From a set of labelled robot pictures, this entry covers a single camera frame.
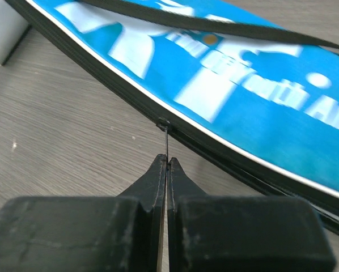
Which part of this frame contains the blue racket bag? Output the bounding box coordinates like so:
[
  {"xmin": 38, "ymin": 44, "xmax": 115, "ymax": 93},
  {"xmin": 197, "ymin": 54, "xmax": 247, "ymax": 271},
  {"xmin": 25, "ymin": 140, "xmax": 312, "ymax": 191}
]
[{"xmin": 9, "ymin": 1, "xmax": 339, "ymax": 235}]

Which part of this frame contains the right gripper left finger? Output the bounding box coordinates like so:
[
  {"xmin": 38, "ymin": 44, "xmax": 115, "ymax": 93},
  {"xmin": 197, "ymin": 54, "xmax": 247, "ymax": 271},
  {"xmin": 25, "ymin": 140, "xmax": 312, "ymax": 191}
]
[{"xmin": 0, "ymin": 154, "xmax": 167, "ymax": 271}]

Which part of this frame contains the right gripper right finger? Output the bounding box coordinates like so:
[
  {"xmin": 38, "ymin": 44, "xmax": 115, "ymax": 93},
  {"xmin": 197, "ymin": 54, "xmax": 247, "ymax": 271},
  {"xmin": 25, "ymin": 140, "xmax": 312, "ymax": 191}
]
[{"xmin": 167, "ymin": 158, "xmax": 336, "ymax": 271}]

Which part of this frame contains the white shuttlecock tube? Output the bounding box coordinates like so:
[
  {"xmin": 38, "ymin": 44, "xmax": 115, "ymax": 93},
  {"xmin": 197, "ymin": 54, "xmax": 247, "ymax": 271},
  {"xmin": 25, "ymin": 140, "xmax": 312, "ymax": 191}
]
[{"xmin": 0, "ymin": 0, "xmax": 29, "ymax": 66}]

